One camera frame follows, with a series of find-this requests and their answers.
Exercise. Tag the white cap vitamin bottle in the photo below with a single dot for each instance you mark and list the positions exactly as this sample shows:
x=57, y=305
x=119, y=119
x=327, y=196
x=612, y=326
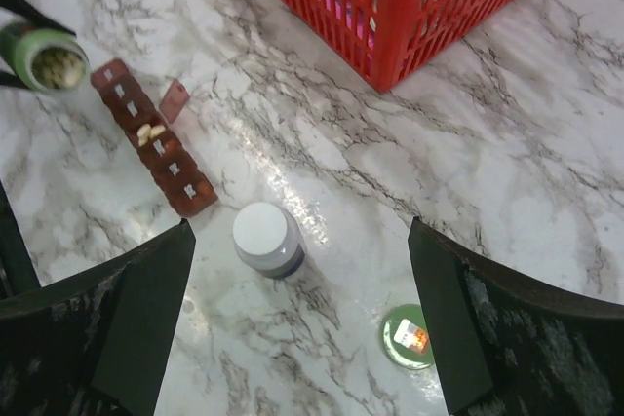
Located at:
x=267, y=239

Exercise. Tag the green supplement bottle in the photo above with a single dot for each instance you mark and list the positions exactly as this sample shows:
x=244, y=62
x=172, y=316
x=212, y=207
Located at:
x=47, y=61

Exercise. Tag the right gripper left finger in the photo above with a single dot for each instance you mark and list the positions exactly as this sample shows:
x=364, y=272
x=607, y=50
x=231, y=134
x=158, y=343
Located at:
x=97, y=342

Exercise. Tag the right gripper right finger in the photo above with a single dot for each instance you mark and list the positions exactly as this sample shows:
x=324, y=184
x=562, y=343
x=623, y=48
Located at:
x=505, y=343

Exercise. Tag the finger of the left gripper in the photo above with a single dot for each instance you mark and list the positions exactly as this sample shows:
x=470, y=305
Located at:
x=25, y=10
x=8, y=80

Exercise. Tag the brown weekly pill organizer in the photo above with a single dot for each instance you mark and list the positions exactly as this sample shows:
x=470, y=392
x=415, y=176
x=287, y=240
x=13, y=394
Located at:
x=172, y=168

